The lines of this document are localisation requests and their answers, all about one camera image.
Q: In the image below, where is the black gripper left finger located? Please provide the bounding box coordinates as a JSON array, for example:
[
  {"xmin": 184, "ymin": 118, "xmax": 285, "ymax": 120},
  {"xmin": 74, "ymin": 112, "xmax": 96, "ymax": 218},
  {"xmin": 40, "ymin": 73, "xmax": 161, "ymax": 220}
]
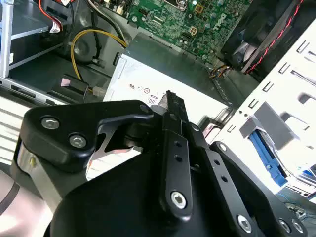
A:
[{"xmin": 16, "ymin": 90, "xmax": 195, "ymax": 221}]

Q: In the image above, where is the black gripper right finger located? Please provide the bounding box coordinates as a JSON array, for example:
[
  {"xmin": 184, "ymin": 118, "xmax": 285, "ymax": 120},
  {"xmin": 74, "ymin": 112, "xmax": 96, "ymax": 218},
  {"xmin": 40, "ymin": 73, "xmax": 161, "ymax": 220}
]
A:
[{"xmin": 176, "ymin": 95, "xmax": 309, "ymax": 237}]

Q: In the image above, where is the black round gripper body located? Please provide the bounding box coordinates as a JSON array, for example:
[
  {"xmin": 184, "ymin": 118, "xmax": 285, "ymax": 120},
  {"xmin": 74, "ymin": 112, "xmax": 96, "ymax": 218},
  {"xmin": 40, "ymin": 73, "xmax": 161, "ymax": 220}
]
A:
[{"xmin": 48, "ymin": 148, "xmax": 237, "ymax": 237}]

